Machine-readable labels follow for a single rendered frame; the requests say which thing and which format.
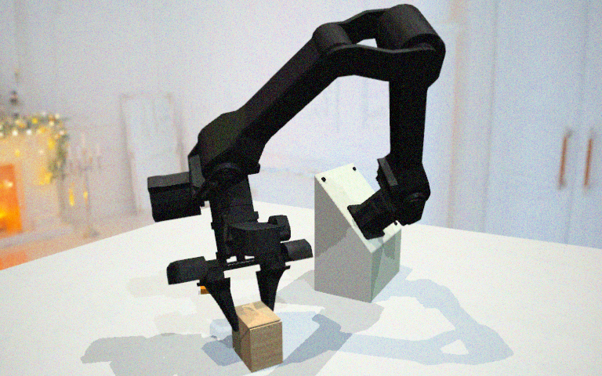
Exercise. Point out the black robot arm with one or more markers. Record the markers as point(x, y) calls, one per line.
point(409, 55)

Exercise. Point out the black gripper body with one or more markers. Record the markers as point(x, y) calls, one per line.
point(190, 269)

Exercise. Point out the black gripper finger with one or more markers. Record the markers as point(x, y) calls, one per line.
point(267, 281)
point(220, 291)

